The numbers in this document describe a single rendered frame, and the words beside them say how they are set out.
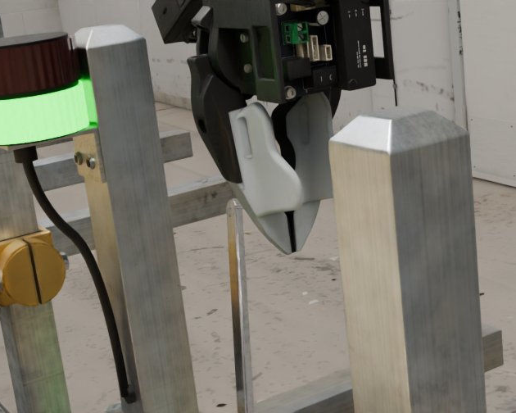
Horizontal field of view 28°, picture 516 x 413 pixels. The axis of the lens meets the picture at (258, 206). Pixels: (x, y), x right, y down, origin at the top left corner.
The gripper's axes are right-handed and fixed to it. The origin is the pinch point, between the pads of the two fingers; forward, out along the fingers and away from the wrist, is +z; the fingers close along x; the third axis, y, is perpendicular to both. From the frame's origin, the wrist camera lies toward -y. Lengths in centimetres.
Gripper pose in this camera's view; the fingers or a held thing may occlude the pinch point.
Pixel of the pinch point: (282, 228)
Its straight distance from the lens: 59.7
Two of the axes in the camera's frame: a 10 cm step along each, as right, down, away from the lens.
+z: 1.2, 9.6, 2.6
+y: 5.2, 1.7, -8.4
